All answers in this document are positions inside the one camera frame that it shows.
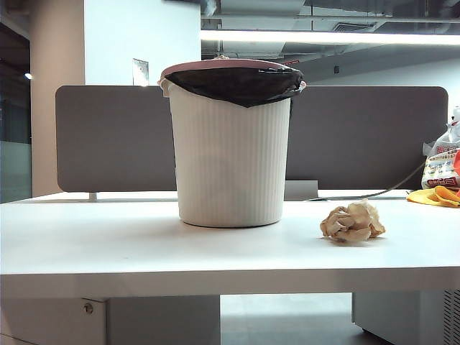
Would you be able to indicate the small brown paper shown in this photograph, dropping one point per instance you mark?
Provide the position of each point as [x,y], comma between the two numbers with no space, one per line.
[221,56]

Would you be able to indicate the large brown paper ball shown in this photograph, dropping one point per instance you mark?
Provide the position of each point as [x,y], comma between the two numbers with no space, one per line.
[352,223]

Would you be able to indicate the white ribbed trash can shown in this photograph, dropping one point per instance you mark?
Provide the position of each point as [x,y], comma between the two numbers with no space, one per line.
[230,161]

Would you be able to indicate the black trash bag liner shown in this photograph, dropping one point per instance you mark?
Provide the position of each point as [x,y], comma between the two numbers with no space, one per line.
[233,86]

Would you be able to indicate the grey desk divider panel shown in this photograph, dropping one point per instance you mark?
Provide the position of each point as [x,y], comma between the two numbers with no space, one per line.
[115,143]

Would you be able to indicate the long ceiling light strip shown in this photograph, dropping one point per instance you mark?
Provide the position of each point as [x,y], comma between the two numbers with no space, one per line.
[323,37]

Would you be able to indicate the white drawer cabinet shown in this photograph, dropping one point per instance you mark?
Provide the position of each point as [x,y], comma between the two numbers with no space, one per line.
[143,323]

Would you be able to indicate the ceiling air vent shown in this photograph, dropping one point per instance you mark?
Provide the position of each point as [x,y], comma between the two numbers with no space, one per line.
[354,27]

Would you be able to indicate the yellow cloth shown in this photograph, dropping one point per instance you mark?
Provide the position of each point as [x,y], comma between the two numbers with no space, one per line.
[424,197]

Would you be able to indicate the round cabinet lock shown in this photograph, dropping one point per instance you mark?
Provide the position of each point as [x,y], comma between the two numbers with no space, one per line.
[87,308]

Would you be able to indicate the printed clear plastic bag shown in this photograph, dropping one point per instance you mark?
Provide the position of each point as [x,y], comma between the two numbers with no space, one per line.
[440,169]

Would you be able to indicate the white cabinet with vent grille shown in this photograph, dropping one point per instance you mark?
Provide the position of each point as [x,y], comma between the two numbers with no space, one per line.
[395,316]

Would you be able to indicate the metal wall plate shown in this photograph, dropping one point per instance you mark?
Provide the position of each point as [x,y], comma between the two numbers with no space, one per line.
[140,72]

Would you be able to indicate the white divider bracket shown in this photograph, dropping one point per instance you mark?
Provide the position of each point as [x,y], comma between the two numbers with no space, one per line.
[92,196]

